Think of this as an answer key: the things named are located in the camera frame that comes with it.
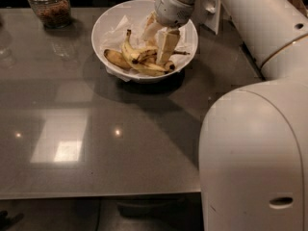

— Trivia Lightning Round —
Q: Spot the curved yellow banana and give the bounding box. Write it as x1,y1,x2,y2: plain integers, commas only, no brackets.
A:
121,29,165,77

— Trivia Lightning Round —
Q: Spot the white round bowl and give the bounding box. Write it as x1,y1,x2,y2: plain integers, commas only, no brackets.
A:
91,0,198,84

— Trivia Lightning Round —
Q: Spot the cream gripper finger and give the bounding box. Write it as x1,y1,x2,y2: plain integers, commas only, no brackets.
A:
141,12,163,46
156,28,180,65

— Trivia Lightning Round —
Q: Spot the white folded stand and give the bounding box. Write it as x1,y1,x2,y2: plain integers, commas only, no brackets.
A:
194,0,232,35

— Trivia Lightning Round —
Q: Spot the white paper liner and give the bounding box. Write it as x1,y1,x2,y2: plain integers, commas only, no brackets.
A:
99,12,197,83

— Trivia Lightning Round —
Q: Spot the left glass jar with granola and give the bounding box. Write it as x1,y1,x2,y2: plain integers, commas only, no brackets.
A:
28,0,71,28

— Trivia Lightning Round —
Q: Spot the front right yellow banana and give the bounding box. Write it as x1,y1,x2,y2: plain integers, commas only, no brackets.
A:
142,61,175,72

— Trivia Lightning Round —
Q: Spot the yellow banana with long stem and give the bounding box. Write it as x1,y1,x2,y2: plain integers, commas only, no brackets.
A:
130,46,191,65

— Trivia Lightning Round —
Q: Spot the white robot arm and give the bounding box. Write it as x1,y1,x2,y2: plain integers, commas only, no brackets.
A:
155,0,308,231

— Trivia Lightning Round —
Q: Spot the brown spotted left banana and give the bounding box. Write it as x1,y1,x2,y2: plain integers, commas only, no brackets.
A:
104,49,131,69

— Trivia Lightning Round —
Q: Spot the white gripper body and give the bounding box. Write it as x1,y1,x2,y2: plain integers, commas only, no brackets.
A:
154,0,193,27

